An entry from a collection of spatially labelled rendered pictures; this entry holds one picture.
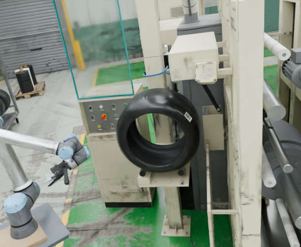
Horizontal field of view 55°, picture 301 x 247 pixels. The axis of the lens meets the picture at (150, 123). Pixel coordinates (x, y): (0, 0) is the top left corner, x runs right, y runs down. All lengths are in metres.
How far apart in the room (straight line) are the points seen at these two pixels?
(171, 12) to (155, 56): 3.34
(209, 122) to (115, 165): 1.19
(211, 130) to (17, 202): 1.47
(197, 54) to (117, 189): 2.01
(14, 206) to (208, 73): 1.56
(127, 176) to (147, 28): 1.54
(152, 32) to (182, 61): 0.67
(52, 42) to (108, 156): 8.78
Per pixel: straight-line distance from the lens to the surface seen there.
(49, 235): 2.35
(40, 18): 11.40
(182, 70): 1.51
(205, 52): 1.49
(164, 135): 2.35
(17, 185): 2.39
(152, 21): 2.12
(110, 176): 3.08
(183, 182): 2.15
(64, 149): 1.97
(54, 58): 11.49
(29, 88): 8.55
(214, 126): 2.22
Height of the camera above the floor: 2.06
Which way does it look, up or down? 23 degrees down
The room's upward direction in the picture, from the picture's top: 9 degrees counter-clockwise
